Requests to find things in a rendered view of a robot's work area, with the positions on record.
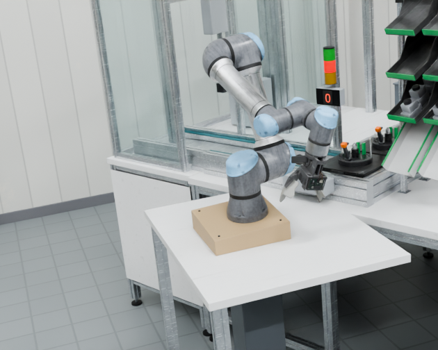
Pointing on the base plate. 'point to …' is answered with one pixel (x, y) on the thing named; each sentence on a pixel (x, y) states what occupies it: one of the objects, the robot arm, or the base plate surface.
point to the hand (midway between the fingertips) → (299, 201)
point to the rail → (354, 194)
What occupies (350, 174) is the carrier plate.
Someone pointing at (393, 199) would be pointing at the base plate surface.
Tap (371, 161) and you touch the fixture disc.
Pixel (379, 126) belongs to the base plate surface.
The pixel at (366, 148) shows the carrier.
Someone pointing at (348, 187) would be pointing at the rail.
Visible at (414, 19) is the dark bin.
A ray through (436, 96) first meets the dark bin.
